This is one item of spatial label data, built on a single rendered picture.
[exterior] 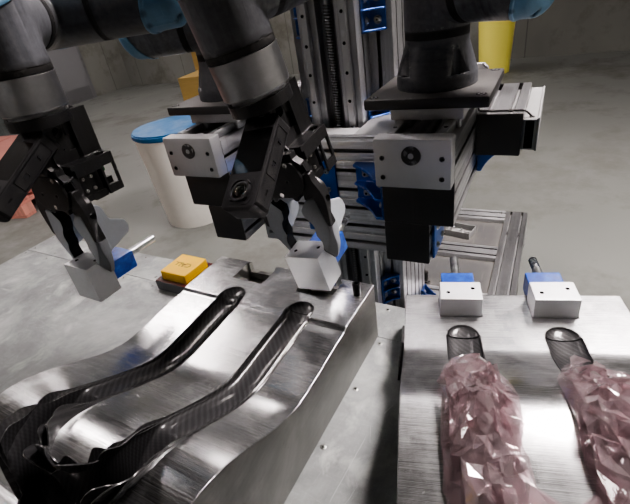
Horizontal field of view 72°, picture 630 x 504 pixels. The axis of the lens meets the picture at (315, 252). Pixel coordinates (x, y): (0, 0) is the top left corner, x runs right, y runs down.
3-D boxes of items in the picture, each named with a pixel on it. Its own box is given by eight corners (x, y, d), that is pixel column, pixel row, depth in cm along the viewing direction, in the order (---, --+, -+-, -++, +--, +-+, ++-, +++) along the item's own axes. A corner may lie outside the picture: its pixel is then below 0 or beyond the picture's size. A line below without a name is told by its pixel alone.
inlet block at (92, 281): (147, 249, 72) (136, 221, 70) (169, 254, 70) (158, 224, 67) (79, 295, 63) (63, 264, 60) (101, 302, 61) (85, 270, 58)
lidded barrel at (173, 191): (195, 195, 335) (170, 113, 303) (250, 200, 312) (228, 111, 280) (147, 227, 298) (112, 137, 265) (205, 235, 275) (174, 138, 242)
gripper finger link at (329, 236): (368, 229, 57) (333, 170, 53) (351, 258, 53) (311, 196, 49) (349, 233, 59) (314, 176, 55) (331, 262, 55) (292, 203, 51)
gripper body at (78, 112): (127, 191, 60) (92, 102, 54) (73, 220, 54) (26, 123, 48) (92, 187, 64) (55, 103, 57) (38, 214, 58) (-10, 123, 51)
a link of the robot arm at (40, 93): (4, 82, 45) (-34, 85, 49) (26, 126, 48) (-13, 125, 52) (68, 67, 51) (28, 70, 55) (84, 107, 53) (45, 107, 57)
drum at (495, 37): (473, 77, 541) (475, 19, 508) (478, 70, 571) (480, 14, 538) (510, 75, 522) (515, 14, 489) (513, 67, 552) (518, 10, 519)
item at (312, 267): (338, 231, 67) (327, 201, 64) (367, 231, 64) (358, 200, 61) (298, 288, 59) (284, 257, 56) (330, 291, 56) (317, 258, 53)
